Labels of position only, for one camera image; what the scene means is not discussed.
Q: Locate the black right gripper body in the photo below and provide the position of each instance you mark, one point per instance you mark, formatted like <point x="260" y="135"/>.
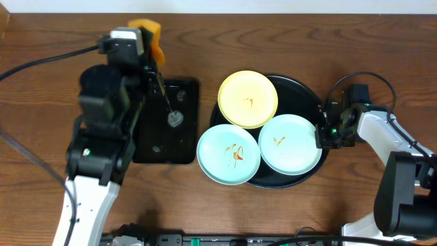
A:
<point x="334" y="136"/>

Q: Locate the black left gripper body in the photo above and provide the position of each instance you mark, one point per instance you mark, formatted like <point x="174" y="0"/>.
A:
<point x="151" y="74"/>

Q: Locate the orange green sponge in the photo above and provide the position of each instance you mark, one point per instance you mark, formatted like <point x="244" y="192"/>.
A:
<point x="153" y="30"/>

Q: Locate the pale green plate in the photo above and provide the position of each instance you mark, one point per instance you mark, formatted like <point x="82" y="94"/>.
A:
<point x="287" y="145"/>

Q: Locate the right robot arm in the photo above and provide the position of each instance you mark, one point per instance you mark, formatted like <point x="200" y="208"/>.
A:
<point x="405" y="204"/>

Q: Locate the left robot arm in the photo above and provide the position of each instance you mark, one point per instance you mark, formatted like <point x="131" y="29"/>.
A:
<point x="111" y="98"/>

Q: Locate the rectangular black tray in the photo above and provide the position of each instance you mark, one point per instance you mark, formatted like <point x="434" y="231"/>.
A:
<point x="166" y="131"/>

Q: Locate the yellow plate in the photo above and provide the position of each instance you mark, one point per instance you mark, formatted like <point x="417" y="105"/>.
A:
<point x="247" y="99"/>

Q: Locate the pale blue plate front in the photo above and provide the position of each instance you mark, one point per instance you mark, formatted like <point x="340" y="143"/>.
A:
<point x="228" y="154"/>

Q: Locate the black equipment bar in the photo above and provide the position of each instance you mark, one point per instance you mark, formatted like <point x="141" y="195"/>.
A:
<point x="133" y="234"/>

